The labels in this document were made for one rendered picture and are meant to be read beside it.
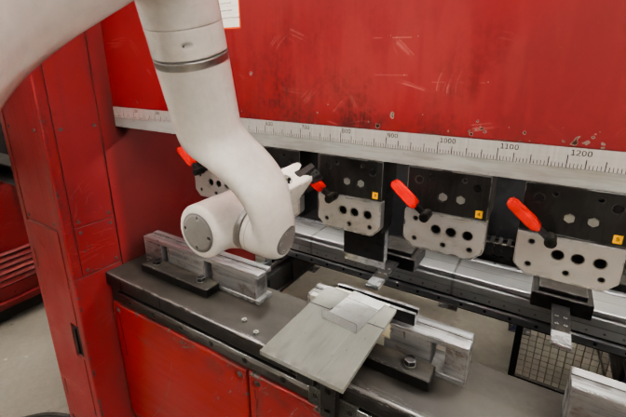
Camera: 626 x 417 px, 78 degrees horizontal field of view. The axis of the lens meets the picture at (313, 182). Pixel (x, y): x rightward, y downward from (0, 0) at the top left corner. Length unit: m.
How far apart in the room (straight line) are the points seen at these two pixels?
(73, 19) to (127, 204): 1.18
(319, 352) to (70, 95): 0.97
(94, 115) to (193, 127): 0.86
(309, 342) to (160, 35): 0.61
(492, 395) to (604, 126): 0.57
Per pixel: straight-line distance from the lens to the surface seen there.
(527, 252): 0.77
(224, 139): 0.51
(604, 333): 1.16
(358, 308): 0.91
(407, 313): 0.92
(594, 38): 0.71
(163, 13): 0.46
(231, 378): 1.19
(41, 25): 0.27
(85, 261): 1.42
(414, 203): 0.73
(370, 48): 0.77
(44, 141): 1.29
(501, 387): 1.00
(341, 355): 0.80
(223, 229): 0.57
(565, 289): 1.08
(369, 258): 0.90
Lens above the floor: 1.52
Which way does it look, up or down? 17 degrees down
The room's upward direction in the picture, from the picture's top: straight up
